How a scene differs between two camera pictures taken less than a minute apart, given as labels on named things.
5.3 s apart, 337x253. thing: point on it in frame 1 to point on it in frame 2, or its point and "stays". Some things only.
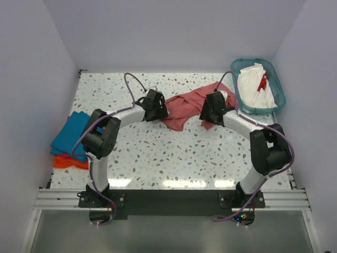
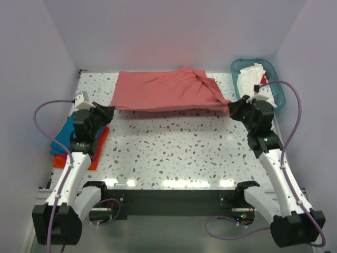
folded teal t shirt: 69,134 stays
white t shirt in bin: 253,88 stays
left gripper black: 162,113 to 107,112
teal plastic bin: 274,83 stays
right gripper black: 204,114 to 235,107
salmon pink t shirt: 184,109 to 181,89
